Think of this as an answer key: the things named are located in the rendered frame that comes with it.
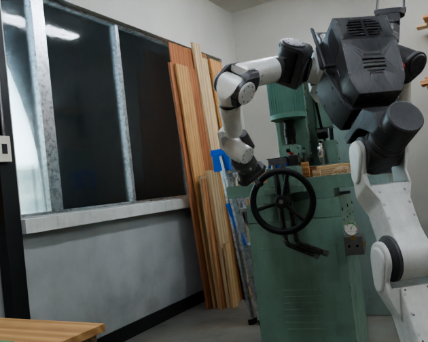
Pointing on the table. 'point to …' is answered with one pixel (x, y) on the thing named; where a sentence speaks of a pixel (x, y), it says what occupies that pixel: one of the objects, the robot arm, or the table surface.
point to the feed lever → (321, 126)
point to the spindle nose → (289, 131)
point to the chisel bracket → (293, 150)
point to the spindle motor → (285, 103)
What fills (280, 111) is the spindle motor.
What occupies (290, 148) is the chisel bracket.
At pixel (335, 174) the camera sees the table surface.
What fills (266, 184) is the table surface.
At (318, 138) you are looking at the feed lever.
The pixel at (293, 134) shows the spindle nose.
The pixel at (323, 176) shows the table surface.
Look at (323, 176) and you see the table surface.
